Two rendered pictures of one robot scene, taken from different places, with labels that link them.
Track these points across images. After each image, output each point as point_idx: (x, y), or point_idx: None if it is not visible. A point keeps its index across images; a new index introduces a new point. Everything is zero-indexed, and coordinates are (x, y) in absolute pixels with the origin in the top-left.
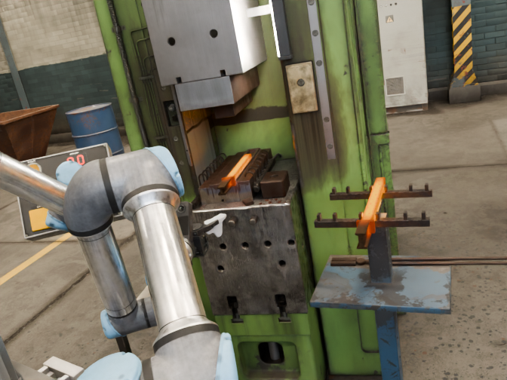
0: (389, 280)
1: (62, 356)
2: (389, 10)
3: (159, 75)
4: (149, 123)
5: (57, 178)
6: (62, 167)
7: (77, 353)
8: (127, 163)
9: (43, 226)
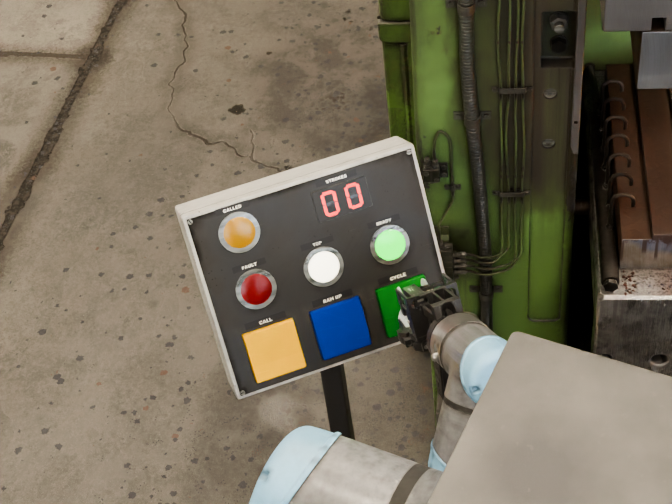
0: None
1: (96, 444)
2: None
3: (607, 7)
4: (487, 56)
5: (476, 396)
6: (486, 369)
7: (132, 438)
8: None
9: (281, 370)
